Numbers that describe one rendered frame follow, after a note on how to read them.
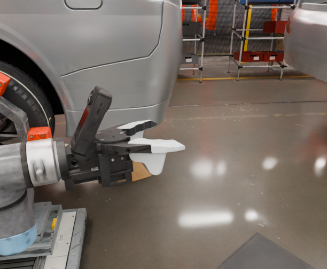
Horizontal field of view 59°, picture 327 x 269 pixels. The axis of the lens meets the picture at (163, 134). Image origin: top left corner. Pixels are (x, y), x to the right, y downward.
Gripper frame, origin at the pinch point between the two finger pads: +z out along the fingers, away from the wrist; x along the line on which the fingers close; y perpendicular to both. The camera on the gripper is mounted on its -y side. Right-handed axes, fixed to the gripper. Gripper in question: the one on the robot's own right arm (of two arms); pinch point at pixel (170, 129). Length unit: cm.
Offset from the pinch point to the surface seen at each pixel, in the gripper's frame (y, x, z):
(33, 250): 96, -106, -46
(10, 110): 11, -91, -40
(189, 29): -22, -416, 194
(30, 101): 10, -99, -32
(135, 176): 100, -177, 31
